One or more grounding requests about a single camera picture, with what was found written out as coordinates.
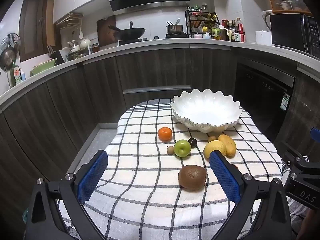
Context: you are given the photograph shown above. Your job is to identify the orange tangerine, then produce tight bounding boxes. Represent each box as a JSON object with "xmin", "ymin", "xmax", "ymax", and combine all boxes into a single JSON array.
[{"xmin": 158, "ymin": 127, "xmax": 173, "ymax": 142}]

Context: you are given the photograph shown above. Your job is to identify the white electric kettle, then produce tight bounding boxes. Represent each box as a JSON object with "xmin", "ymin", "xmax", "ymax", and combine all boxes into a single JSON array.
[{"xmin": 262, "ymin": 10, "xmax": 273, "ymax": 32}]

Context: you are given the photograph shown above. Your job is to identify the black wok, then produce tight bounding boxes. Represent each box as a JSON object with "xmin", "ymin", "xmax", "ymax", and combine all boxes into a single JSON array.
[{"xmin": 108, "ymin": 21, "xmax": 146, "ymax": 42}]

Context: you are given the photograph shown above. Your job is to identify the green apple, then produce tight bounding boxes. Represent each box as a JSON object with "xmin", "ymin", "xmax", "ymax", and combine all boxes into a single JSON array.
[{"xmin": 174, "ymin": 139, "xmax": 192, "ymax": 158}]

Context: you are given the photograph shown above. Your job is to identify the white scalloped ceramic bowl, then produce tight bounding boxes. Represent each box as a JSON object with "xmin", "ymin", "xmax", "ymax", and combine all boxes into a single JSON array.
[{"xmin": 170, "ymin": 89, "xmax": 243, "ymax": 133}]

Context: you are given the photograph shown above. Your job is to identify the steel saucepan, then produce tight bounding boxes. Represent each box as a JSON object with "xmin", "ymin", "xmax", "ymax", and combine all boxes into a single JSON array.
[{"xmin": 166, "ymin": 19, "xmax": 184, "ymax": 35}]

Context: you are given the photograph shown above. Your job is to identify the yellow lemon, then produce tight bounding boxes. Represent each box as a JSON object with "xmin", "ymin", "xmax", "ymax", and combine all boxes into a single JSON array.
[{"xmin": 204, "ymin": 140, "xmax": 227, "ymax": 159}]

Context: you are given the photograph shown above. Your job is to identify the black built-in dishwasher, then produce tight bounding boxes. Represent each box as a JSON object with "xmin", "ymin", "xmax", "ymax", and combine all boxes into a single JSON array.
[{"xmin": 235, "ymin": 59, "xmax": 295, "ymax": 130}]

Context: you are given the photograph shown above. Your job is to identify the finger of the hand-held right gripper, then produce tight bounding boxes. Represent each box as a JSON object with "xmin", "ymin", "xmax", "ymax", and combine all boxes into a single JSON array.
[
  {"xmin": 310, "ymin": 127, "xmax": 320, "ymax": 143},
  {"xmin": 280, "ymin": 141, "xmax": 310, "ymax": 165}
]

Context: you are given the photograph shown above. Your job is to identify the hanging metal pan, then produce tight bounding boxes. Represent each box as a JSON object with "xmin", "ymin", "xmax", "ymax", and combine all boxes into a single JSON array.
[{"xmin": 0, "ymin": 33, "xmax": 21, "ymax": 72}]

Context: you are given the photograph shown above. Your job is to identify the yellow mango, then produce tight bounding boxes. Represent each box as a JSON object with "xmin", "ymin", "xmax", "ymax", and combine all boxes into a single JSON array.
[{"xmin": 218, "ymin": 134, "xmax": 237, "ymax": 157}]

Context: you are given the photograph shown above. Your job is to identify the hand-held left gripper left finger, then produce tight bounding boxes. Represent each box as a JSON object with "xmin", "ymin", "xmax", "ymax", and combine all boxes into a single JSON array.
[{"xmin": 25, "ymin": 149, "xmax": 108, "ymax": 240}]

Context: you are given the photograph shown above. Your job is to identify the black gas stove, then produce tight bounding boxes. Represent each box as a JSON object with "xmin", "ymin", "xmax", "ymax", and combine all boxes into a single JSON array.
[{"xmin": 118, "ymin": 32, "xmax": 188, "ymax": 46}]

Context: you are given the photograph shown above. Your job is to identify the dark wooden window frame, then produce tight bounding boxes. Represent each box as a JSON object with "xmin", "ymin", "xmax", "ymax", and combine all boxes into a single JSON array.
[{"xmin": 19, "ymin": 0, "xmax": 62, "ymax": 63}]

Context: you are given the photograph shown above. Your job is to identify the dark wooden cutting board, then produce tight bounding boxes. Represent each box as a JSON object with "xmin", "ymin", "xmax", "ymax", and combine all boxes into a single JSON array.
[{"xmin": 96, "ymin": 15, "xmax": 118, "ymax": 47}]

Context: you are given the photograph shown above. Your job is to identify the green plastic basin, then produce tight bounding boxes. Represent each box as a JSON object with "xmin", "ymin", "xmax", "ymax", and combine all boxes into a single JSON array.
[{"xmin": 30, "ymin": 58, "xmax": 57, "ymax": 77}]

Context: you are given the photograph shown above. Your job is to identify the group of condiment bottles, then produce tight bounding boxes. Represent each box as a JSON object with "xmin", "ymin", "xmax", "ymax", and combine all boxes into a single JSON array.
[{"xmin": 212, "ymin": 17, "xmax": 247, "ymax": 42}]

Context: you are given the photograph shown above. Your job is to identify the black knife block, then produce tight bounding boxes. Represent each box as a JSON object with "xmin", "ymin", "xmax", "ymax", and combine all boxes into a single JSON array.
[{"xmin": 47, "ymin": 45, "xmax": 66, "ymax": 64}]

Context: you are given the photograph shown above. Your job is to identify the black microwave oven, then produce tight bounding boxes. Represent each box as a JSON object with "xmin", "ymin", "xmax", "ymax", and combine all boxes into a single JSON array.
[{"xmin": 269, "ymin": 13, "xmax": 320, "ymax": 55}]

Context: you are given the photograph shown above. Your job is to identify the dark wood base cabinets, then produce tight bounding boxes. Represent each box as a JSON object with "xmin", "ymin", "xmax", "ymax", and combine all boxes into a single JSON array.
[{"xmin": 0, "ymin": 44, "xmax": 320, "ymax": 240}]

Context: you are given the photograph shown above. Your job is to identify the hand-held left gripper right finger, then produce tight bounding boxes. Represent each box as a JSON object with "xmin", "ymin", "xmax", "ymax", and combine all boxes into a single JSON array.
[{"xmin": 209, "ymin": 150, "xmax": 293, "ymax": 240}]

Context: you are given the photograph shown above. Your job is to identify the brown kiwi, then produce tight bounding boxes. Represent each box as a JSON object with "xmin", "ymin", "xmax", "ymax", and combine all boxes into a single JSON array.
[{"xmin": 178, "ymin": 165, "xmax": 208, "ymax": 192}]

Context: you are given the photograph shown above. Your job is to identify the green dish soap bottle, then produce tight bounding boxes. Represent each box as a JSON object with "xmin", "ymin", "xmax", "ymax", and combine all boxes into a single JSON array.
[{"xmin": 7, "ymin": 66, "xmax": 23, "ymax": 88}]

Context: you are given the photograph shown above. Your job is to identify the white black checked cloth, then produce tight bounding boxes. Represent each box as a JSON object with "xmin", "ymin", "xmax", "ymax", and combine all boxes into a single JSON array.
[{"xmin": 57, "ymin": 98, "xmax": 308, "ymax": 240}]

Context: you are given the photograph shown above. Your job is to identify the black wire spice rack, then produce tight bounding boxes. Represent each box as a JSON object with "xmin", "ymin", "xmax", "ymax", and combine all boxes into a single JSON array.
[{"xmin": 185, "ymin": 10, "xmax": 219, "ymax": 38}]

